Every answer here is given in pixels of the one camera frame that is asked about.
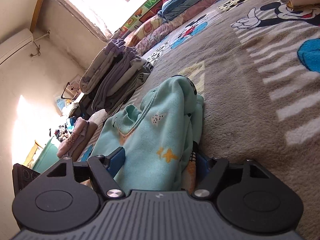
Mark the Mickey Mouse grey bed blanket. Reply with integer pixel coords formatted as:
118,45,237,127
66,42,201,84
127,0,319,239

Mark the dark cluttered desk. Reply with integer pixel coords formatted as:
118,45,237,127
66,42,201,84
68,93,94,120

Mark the teal plastic storage box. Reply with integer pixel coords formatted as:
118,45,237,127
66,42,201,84
32,137,60,173

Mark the pink and beige folded stack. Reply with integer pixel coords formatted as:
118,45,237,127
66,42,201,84
56,109,107,161

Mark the white wall air conditioner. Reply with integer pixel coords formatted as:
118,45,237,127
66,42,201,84
0,29,34,64

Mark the mint lion print garment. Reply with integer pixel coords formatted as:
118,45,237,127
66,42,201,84
92,75,204,193

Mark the grey and purple folded stack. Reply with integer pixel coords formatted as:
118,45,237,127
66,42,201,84
79,39,153,113

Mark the colourful alphabet foam mat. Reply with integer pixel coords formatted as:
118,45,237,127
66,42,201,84
118,0,163,38

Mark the pink folded quilt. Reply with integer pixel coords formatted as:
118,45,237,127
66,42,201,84
135,0,218,55

